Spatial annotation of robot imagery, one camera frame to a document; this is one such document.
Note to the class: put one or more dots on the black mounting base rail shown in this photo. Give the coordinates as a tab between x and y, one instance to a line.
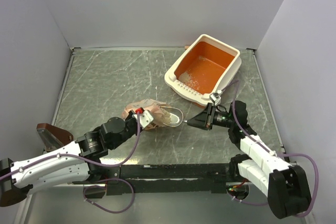
167	178

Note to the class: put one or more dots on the orange and white litter box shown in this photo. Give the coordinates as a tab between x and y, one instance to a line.
224	62

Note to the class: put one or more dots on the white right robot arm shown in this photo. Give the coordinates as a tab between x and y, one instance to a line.
285	185

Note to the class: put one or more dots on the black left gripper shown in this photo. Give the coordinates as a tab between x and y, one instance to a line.
130	116

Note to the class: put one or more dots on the brown dustpan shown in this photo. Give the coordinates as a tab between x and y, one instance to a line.
53	137

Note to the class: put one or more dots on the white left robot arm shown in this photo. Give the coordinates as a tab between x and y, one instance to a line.
73	162

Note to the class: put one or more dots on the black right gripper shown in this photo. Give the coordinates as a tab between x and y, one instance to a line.
202	120

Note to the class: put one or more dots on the grey metal litter scoop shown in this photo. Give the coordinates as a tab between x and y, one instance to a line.
172	117

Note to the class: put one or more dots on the clean litter pile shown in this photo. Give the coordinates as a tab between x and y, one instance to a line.
195	76

